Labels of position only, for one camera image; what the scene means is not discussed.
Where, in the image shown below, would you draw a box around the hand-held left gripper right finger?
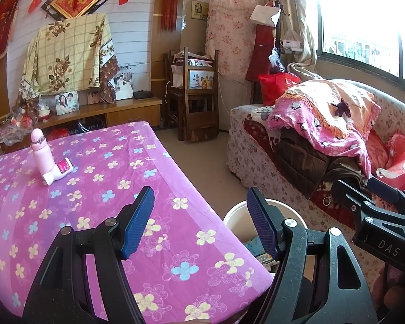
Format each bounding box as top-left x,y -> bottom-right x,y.
246,187 -> 379,324

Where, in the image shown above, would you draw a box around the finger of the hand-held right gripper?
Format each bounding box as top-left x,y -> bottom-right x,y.
334,180 -> 379,214
368,176 -> 405,217

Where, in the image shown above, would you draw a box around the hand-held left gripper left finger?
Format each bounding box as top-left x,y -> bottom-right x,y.
22,185 -> 156,324

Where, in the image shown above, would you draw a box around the blue snack packet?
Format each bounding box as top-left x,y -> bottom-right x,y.
245,238 -> 267,257

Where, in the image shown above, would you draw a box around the round white bin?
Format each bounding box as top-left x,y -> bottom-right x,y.
223,200 -> 308,274

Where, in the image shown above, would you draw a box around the person's right hand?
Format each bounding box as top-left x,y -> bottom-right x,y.
373,272 -> 405,321

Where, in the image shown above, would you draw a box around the pink red plastic bag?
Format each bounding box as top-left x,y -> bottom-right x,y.
378,134 -> 405,190

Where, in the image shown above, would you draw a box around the brown coat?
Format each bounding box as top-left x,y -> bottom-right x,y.
275,130 -> 368,200

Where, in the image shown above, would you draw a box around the pink cartoon blanket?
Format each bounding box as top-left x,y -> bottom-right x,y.
266,103 -> 373,179

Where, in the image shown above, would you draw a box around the floral covered sofa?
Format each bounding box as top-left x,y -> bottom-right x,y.
227,79 -> 405,277

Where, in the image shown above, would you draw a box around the pink floral bed blanket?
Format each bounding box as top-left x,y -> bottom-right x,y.
0,121 -> 275,324

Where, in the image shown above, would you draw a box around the red patterned sofa throw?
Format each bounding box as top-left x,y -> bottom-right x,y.
243,118 -> 358,232

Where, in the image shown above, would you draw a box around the white bottle pink label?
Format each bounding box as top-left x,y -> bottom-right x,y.
42,157 -> 73,186

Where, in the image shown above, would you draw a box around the peach fringed cushion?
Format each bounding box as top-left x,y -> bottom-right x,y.
283,79 -> 382,139

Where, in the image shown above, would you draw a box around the wooden cabinet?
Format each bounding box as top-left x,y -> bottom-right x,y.
0,96 -> 163,152

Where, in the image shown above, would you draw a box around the dark wooden chair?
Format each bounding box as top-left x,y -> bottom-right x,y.
164,49 -> 221,142

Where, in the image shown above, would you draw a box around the wedding photo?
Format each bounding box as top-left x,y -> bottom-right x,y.
113,72 -> 134,101

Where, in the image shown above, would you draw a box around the framed picture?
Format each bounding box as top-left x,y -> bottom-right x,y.
188,69 -> 214,90

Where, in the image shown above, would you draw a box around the clear wrapped gifts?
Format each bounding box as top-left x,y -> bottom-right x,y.
0,99 -> 38,146

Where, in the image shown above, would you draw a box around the window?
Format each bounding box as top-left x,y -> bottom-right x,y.
304,0 -> 405,88

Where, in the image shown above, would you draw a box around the white hanging plastic bag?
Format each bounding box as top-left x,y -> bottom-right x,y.
280,29 -> 304,53

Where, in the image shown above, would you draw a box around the red hanging garment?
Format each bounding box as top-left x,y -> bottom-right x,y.
246,23 -> 277,82

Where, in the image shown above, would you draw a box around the cream floral cloth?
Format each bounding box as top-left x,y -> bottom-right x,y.
17,13 -> 120,105

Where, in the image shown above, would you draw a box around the pink floral appliance cover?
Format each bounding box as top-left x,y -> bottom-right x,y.
205,0 -> 262,78

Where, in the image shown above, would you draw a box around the beige curtain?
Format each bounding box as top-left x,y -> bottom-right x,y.
265,0 -> 319,71

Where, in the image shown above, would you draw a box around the white paper bag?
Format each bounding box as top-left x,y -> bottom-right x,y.
250,4 -> 281,28

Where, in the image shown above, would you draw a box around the red knot tassel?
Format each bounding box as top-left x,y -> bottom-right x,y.
158,0 -> 198,32

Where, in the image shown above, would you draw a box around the couple photo frame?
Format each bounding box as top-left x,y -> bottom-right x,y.
55,90 -> 80,116

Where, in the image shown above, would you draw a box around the small wall picture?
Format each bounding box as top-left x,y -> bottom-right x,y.
191,0 -> 210,21

